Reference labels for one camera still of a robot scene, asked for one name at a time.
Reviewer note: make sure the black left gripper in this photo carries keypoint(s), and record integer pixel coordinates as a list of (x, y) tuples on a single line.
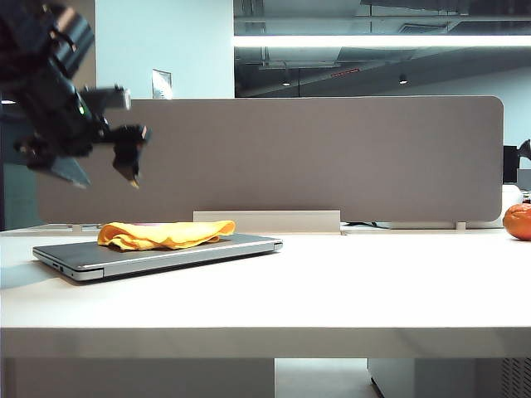
[(83, 139)]

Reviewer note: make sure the yellow rag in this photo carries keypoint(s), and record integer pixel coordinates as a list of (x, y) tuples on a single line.
[(166, 235)]

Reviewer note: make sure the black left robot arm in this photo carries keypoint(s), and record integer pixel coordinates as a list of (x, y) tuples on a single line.
[(37, 62)]

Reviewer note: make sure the silver grey closed laptop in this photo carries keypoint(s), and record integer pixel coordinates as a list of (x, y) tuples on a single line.
[(166, 255)]

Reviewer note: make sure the grey-brown fabric desk divider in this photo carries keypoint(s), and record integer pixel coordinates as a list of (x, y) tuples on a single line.
[(311, 157)]

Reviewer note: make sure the red ceiling sign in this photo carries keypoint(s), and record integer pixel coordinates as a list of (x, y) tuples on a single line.
[(345, 72)]

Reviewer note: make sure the long white ceiling light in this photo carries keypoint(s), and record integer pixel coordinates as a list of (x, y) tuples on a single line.
[(381, 40)]

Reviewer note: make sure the small white divider foot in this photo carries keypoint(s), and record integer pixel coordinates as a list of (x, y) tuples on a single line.
[(461, 225)]

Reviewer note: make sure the orange mandarin fruit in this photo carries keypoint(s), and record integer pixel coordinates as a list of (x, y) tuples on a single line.
[(518, 221)]

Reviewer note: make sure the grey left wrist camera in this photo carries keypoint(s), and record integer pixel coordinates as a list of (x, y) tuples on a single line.
[(110, 98)]

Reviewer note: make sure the framed wall poster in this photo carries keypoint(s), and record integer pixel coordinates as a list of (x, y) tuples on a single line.
[(162, 84)]

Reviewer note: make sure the grey divider base plate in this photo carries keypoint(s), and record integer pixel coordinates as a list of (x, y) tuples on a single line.
[(421, 225)]

